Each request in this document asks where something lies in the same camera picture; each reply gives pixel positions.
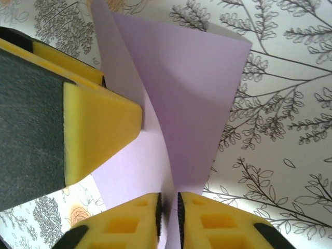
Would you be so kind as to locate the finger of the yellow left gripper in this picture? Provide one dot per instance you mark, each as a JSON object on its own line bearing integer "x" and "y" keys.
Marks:
{"x": 64, "y": 62}
{"x": 77, "y": 129}

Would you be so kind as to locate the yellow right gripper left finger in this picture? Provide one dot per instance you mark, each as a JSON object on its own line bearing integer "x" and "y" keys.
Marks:
{"x": 124, "y": 225}

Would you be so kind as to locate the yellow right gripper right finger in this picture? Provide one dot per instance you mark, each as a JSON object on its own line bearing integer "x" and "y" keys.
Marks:
{"x": 220, "y": 228}

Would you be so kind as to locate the purple square paper sheet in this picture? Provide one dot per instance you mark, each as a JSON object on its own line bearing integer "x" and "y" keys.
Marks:
{"x": 186, "y": 103}

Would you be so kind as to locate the floral patterned table cover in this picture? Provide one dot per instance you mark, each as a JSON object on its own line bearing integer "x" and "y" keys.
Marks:
{"x": 285, "y": 116}

